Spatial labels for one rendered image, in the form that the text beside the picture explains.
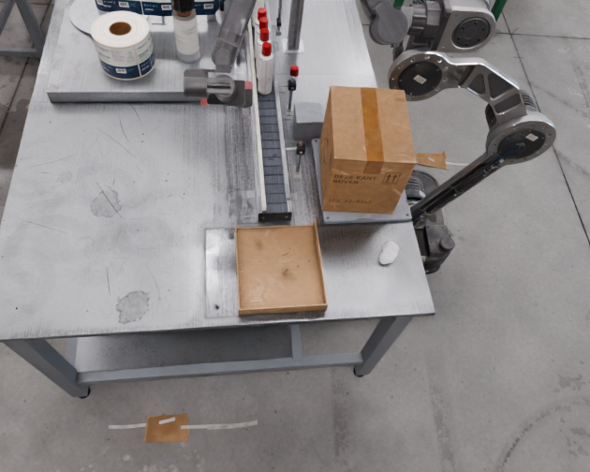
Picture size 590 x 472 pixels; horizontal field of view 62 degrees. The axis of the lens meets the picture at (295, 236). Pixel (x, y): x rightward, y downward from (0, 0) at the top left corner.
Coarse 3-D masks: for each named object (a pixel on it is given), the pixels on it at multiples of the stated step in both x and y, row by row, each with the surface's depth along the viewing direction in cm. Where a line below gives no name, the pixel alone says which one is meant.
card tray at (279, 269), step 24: (240, 240) 157; (264, 240) 157; (288, 240) 158; (312, 240) 159; (240, 264) 152; (264, 264) 153; (288, 264) 154; (312, 264) 154; (240, 288) 148; (264, 288) 149; (288, 288) 149; (312, 288) 150; (240, 312) 142; (264, 312) 144
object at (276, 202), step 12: (252, 36) 201; (264, 96) 184; (264, 108) 181; (264, 120) 178; (276, 120) 178; (264, 132) 175; (276, 132) 175; (264, 144) 172; (276, 144) 172; (264, 156) 169; (276, 156) 170; (264, 168) 167; (276, 168) 167; (264, 180) 164; (276, 180) 164; (276, 192) 162; (276, 204) 159
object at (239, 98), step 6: (240, 84) 133; (240, 90) 133; (210, 96) 132; (216, 96) 128; (234, 96) 131; (240, 96) 133; (210, 102) 133; (216, 102) 133; (222, 102) 133; (228, 102) 133; (234, 102) 133; (240, 102) 133
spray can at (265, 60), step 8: (264, 48) 168; (264, 56) 170; (272, 56) 171; (264, 64) 172; (272, 64) 173; (264, 72) 175; (272, 72) 177; (264, 80) 178; (272, 80) 181; (264, 88) 181
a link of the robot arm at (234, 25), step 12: (240, 0) 116; (252, 0) 116; (228, 12) 117; (240, 12) 117; (228, 24) 117; (240, 24) 118; (228, 36) 118; (240, 36) 118; (216, 48) 118; (228, 48) 118
